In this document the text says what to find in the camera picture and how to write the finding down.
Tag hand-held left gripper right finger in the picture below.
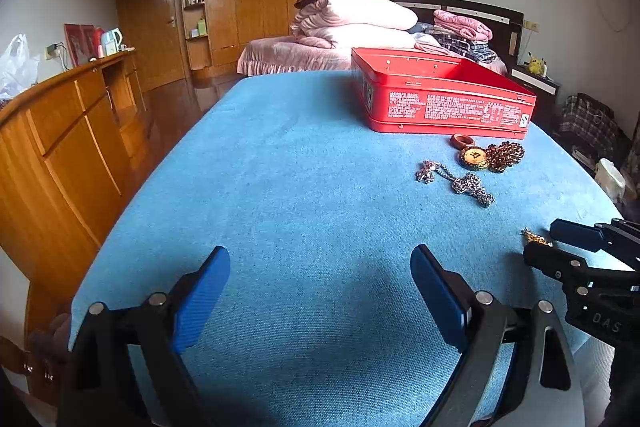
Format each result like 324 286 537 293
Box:
410 244 573 427

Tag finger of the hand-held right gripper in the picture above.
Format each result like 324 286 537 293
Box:
523 243 640 296
550 218 640 270

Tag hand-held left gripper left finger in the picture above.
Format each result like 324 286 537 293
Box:
57 245 231 427

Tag gold chain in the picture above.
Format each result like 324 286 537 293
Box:
521 228 554 249

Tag red tin box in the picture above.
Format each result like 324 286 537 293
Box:
350 47 538 140

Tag white canister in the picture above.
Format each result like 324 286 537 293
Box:
594 158 627 202

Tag plaid bag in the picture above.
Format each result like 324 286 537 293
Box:
557 93 621 160

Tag round gold pendant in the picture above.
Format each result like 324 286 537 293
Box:
459 147 490 172

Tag blue tablecloth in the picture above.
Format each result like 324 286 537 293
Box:
70 69 623 427

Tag dark nightstand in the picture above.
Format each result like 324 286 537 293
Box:
509 64 561 100

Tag brown shoe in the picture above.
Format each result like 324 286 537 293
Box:
25 313 71 365

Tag wooden sideboard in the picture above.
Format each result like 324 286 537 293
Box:
0 49 151 303

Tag folded pink clothes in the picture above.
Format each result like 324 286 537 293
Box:
432 9 493 42

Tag dark wooden headboard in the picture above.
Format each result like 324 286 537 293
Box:
385 0 525 70

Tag bed with pink cover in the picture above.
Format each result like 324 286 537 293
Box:
236 34 508 76

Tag pale electric kettle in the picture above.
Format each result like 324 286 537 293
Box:
101 28 124 56

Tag wooden door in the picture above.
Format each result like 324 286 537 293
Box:
116 0 188 90

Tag folded pink quilts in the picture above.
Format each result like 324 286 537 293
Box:
290 0 418 50

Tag white plastic bag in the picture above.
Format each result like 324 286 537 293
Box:
0 34 40 100

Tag amber bead bracelet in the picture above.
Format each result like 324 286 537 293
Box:
487 142 526 174

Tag silver chain necklace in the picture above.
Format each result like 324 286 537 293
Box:
416 159 497 208

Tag red photo frame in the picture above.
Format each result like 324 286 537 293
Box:
63 23 97 68

